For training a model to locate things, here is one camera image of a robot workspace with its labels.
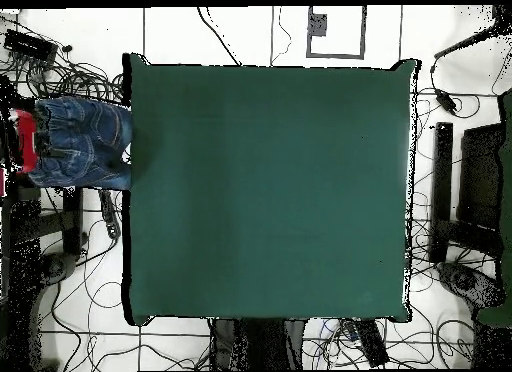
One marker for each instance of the blue denim jeans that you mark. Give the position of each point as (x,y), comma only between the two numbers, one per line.
(80,148)

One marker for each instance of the black stand bar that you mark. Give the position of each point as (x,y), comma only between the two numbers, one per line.
(72,228)
(442,180)

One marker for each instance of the black electronics box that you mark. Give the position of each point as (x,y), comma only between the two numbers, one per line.
(30,46)

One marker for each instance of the black power strip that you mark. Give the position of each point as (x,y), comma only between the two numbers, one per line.
(372,344)
(110,220)

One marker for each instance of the grey chair base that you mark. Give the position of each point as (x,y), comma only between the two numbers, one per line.
(464,280)
(54,266)

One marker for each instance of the dark green table cloth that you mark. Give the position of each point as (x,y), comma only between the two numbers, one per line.
(260,188)

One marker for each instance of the black power adapter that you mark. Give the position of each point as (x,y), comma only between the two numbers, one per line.
(446,101)

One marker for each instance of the black boom rod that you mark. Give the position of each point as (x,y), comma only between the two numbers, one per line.
(468,40)

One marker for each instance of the dark grey panel box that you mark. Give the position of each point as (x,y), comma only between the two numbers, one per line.
(480,176)

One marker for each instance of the green hanging cloth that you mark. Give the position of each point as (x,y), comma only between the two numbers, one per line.
(507,188)

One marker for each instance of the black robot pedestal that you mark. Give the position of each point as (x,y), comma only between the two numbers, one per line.
(260,344)

